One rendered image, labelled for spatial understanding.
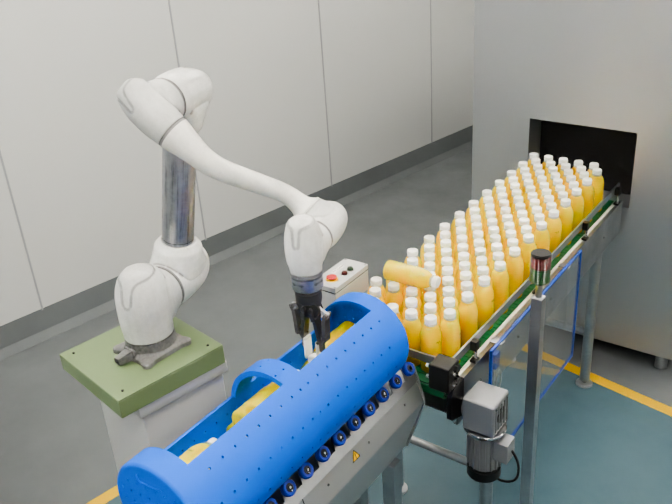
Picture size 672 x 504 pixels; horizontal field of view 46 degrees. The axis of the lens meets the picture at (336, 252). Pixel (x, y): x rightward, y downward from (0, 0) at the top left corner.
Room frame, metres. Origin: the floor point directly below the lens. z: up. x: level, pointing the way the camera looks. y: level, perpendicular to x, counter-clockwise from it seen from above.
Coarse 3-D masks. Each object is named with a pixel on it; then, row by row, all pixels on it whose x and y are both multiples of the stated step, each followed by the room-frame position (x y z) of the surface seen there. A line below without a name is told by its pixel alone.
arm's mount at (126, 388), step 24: (120, 336) 2.18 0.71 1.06; (192, 336) 2.14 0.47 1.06; (72, 360) 2.07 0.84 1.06; (96, 360) 2.05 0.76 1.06; (168, 360) 2.02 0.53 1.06; (192, 360) 2.01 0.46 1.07; (216, 360) 2.06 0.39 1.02; (96, 384) 1.93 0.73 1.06; (120, 384) 1.91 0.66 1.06; (144, 384) 1.90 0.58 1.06; (168, 384) 1.94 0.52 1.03; (120, 408) 1.84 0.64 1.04
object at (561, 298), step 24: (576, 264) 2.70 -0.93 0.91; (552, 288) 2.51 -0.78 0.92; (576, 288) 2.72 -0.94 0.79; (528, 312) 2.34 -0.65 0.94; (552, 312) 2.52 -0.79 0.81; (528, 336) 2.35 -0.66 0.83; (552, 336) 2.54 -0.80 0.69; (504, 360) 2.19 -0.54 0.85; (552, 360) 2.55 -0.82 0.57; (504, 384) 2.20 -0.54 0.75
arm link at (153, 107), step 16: (128, 80) 2.10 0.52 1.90; (144, 80) 2.12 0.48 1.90; (160, 80) 2.14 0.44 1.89; (128, 96) 2.06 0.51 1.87; (144, 96) 2.06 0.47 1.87; (160, 96) 2.08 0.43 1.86; (176, 96) 2.11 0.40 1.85; (128, 112) 2.06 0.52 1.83; (144, 112) 2.03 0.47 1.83; (160, 112) 2.03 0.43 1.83; (176, 112) 2.06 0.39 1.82; (144, 128) 2.03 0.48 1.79; (160, 128) 2.02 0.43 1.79
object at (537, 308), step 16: (544, 304) 2.17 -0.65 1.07; (544, 320) 2.17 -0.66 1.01; (528, 352) 2.17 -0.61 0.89; (528, 368) 2.16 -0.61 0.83; (528, 384) 2.16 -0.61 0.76; (528, 400) 2.16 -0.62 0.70; (528, 416) 2.16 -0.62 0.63; (528, 432) 2.16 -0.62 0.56; (528, 448) 2.15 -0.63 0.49; (528, 464) 2.15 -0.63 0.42; (528, 480) 2.15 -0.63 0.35; (528, 496) 2.15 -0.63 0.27
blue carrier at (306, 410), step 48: (384, 336) 1.90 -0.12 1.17; (240, 384) 1.75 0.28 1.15; (288, 384) 1.64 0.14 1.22; (336, 384) 1.70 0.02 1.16; (384, 384) 1.89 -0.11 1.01; (192, 432) 1.63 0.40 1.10; (240, 432) 1.48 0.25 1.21; (288, 432) 1.53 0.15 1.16; (144, 480) 1.37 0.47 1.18; (192, 480) 1.34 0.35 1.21; (240, 480) 1.39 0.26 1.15
